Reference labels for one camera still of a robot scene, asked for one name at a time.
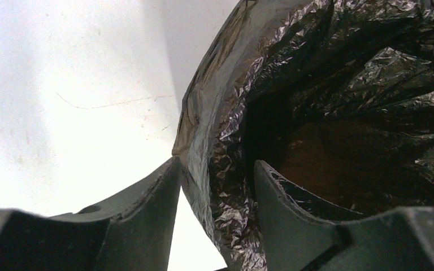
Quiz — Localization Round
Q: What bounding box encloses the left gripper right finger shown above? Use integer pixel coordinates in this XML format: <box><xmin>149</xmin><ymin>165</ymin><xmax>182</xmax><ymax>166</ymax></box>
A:
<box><xmin>254</xmin><ymin>160</ymin><xmax>434</xmax><ymax>270</ymax></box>

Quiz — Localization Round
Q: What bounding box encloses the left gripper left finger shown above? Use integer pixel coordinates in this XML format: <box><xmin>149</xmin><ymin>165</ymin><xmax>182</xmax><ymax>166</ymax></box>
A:
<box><xmin>0</xmin><ymin>158</ymin><xmax>181</xmax><ymax>270</ymax></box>

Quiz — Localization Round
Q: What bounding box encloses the black plastic trash bag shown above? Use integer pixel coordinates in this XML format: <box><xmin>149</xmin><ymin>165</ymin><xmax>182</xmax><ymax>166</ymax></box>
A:
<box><xmin>172</xmin><ymin>1</ymin><xmax>434</xmax><ymax>270</ymax></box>

